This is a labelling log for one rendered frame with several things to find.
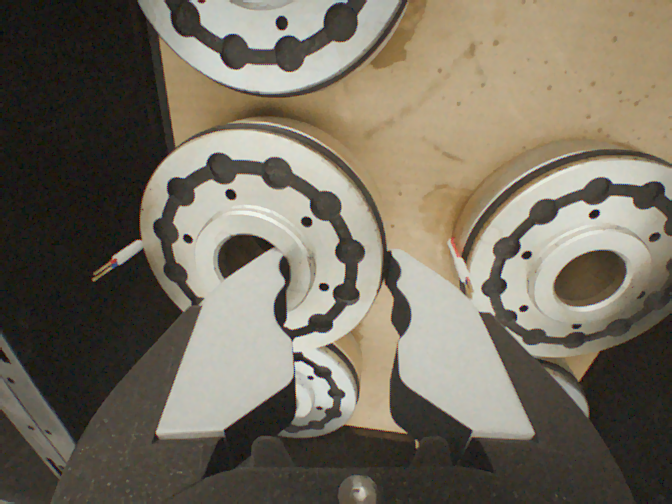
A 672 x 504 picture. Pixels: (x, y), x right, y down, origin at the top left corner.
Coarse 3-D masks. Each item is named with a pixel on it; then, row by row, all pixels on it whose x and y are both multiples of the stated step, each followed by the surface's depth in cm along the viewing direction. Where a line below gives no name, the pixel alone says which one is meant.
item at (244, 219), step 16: (240, 208) 11; (256, 208) 11; (208, 224) 11; (224, 224) 11; (240, 224) 11; (256, 224) 11; (272, 224) 11; (288, 224) 11; (208, 240) 12; (224, 240) 12; (272, 240) 11; (288, 240) 11; (304, 240) 12; (208, 256) 12; (288, 256) 11; (304, 256) 11; (208, 272) 12; (224, 272) 13; (304, 272) 12; (208, 288) 13; (288, 288) 12; (304, 288) 12; (288, 304) 13
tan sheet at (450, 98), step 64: (448, 0) 12; (512, 0) 11; (576, 0) 11; (640, 0) 11; (384, 64) 13; (448, 64) 13; (512, 64) 12; (576, 64) 12; (640, 64) 12; (192, 128) 15; (320, 128) 15; (384, 128) 14; (448, 128) 14; (512, 128) 13; (576, 128) 13; (640, 128) 13; (384, 192) 16; (448, 192) 15; (448, 256) 17; (384, 320) 20; (384, 384) 22
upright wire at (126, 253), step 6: (138, 240) 13; (132, 246) 13; (138, 246) 13; (120, 252) 12; (126, 252) 12; (132, 252) 13; (114, 258) 12; (120, 258) 12; (126, 258) 12; (108, 264) 12; (114, 264) 12; (108, 270) 12; (96, 276) 11
